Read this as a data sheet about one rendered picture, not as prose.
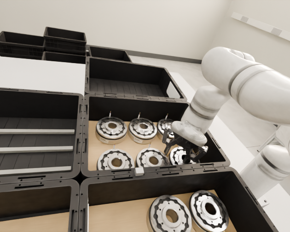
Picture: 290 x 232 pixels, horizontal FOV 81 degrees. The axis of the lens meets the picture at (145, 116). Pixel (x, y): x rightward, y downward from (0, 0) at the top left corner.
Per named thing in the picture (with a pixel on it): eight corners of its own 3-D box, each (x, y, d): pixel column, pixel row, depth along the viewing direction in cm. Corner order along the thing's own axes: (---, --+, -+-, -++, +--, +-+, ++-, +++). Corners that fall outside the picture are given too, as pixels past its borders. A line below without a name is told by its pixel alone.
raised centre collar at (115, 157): (123, 155, 50) (124, 154, 49) (126, 170, 46) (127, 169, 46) (106, 156, 48) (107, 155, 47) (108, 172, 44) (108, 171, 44)
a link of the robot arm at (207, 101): (216, 105, 48) (186, 99, 46) (250, 51, 38) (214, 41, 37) (226, 122, 42) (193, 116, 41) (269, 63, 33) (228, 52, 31)
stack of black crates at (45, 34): (84, 67, 228) (84, 32, 201) (85, 79, 208) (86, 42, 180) (49, 65, 213) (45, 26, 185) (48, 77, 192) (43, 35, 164)
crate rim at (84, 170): (186, 105, 71) (189, 101, 69) (229, 170, 49) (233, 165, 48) (84, 99, 57) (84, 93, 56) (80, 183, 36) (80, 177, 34)
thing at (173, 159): (191, 147, 60) (192, 146, 59) (205, 173, 53) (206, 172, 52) (165, 148, 56) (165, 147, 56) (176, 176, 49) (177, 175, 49)
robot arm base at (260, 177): (245, 177, 67) (275, 149, 57) (262, 201, 60) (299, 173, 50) (226, 178, 64) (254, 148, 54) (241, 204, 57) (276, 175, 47)
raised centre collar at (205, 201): (205, 221, 41) (206, 219, 41) (197, 200, 45) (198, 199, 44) (222, 219, 42) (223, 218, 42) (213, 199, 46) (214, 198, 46)
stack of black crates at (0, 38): (49, 65, 212) (46, 37, 191) (47, 77, 192) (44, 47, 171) (9, 61, 197) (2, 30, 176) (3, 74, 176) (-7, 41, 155)
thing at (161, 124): (176, 119, 70) (177, 118, 70) (187, 138, 63) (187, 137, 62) (154, 118, 67) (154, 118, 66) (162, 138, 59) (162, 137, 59)
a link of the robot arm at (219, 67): (205, 40, 37) (238, 59, 25) (241, 50, 38) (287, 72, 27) (193, 71, 40) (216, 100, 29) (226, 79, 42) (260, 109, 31)
